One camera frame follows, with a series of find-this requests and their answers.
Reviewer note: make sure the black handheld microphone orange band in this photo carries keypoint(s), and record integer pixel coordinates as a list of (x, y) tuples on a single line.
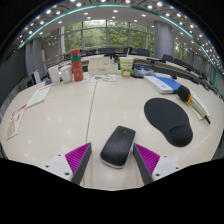
[(184, 93)]

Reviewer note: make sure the blue and white book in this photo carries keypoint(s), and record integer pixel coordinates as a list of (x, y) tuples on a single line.
[(165, 84)]

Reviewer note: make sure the colourful printed leaflet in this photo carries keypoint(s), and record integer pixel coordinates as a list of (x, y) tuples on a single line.
[(99, 78)]

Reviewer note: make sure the group of ceiling lights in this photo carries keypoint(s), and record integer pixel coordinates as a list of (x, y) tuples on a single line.
[(78, 4)]

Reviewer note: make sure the red and white leaflet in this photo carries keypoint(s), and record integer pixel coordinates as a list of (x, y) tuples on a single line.
[(16, 121)]

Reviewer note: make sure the white lidded cup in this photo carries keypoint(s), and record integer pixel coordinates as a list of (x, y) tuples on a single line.
[(66, 74)]

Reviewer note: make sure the white floor appliance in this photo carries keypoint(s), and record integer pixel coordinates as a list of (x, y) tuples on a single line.
[(36, 77)]

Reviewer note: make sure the red bottle with green band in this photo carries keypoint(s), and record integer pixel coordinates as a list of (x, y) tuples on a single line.
[(77, 66)]

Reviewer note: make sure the black mouse pad with wrist rest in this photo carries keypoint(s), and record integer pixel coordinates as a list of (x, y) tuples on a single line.
[(166, 117)]

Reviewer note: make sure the white cardboard box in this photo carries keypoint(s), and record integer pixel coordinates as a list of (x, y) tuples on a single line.
[(101, 66)]

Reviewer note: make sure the white jug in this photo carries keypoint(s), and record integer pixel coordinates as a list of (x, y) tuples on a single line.
[(54, 75)]

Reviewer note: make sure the black computer mouse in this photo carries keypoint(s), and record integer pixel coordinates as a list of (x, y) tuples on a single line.
[(118, 146)]

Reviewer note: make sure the paper cup with straw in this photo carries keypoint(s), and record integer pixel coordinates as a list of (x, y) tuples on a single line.
[(126, 68)]

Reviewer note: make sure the grey conference microphone unit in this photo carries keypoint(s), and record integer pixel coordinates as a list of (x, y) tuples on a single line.
[(142, 71)]

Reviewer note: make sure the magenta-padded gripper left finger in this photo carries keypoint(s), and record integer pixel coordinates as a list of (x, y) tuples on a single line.
[(77, 159)]

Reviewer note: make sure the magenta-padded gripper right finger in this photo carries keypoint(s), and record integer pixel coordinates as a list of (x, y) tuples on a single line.
[(148, 160)]

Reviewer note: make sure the group of dark office chairs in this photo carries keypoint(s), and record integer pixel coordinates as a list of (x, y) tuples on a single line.
[(143, 52)]

